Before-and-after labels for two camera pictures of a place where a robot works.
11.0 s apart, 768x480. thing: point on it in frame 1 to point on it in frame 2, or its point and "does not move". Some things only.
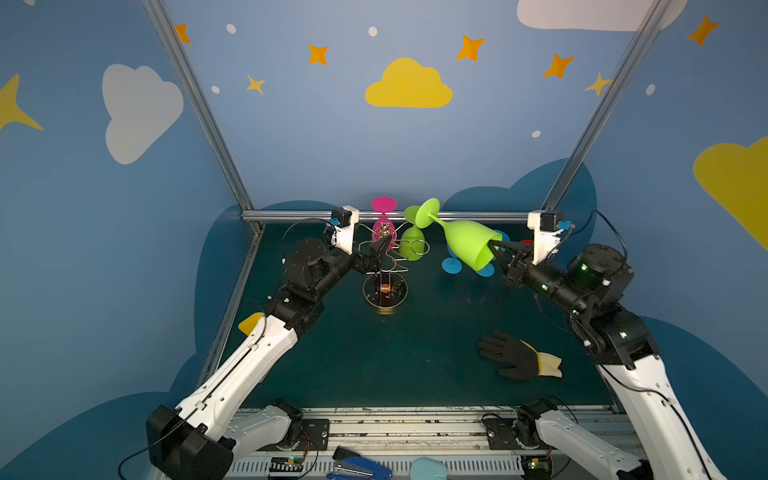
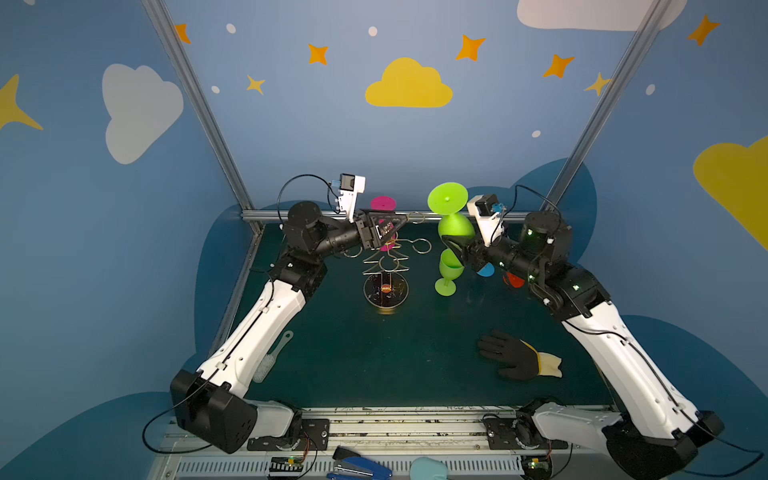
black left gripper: (366, 261) to (365, 230)
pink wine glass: (384, 227) does not move
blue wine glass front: (490, 269) does not move
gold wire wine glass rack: (384, 287) does not move
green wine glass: (412, 240) to (451, 199)
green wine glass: (468, 239) to (450, 268)
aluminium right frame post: (651, 18) does not move
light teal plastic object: (424, 468) does not move
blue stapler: (349, 465) does not move
